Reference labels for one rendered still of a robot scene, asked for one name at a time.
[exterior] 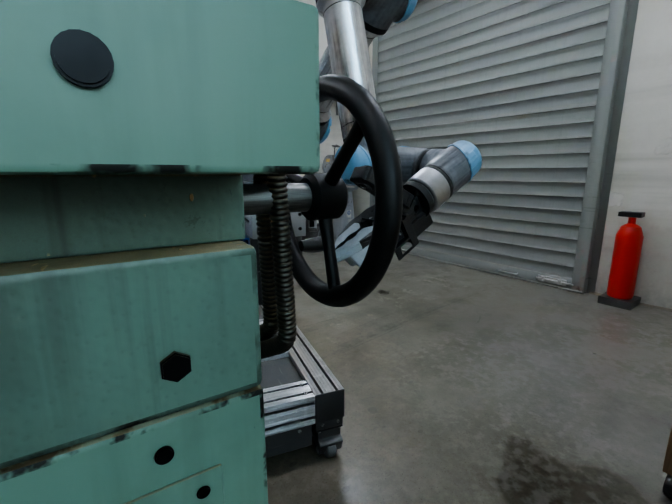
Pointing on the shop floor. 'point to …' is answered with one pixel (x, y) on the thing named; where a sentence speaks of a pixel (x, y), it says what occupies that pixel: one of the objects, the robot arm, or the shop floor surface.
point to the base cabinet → (157, 461)
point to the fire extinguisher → (625, 264)
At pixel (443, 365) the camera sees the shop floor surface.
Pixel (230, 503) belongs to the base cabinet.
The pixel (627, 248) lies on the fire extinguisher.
